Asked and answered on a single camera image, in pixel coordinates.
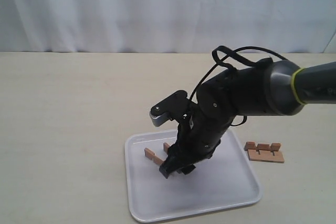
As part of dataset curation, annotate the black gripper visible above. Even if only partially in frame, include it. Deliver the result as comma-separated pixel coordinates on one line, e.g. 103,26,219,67
159,109,236,179

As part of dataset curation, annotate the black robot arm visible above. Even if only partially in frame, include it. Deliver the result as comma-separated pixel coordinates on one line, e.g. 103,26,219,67
150,59,335,177

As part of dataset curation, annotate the white plastic tray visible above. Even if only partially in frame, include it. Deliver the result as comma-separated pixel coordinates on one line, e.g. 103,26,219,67
124,130,263,223

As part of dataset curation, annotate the white curtain backdrop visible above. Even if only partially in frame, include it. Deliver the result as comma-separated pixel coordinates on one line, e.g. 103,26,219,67
1,0,335,53

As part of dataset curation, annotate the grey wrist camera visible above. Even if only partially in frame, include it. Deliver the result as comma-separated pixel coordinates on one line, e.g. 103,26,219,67
149,90,196,127

